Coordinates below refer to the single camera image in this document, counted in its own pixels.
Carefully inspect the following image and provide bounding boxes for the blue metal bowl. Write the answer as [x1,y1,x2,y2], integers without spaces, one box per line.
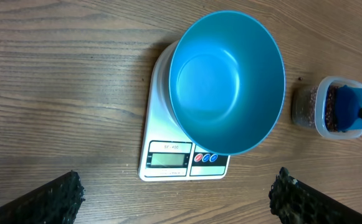
[168,11,286,156]

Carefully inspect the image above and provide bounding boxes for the white digital kitchen scale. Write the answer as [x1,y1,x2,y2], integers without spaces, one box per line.
[138,42,230,181]

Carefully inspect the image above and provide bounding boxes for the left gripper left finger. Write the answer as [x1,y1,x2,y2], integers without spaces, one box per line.
[0,171,85,224]

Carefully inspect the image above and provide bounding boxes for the red beans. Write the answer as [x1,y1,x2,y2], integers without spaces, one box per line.
[292,85,338,132]

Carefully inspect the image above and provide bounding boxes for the blue plastic measuring scoop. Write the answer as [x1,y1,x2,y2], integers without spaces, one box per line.
[335,85,362,132]

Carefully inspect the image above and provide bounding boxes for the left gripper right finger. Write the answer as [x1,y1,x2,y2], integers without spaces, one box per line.
[269,167,362,224]

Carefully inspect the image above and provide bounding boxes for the clear plastic container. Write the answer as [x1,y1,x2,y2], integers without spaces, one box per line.
[292,76,362,140]

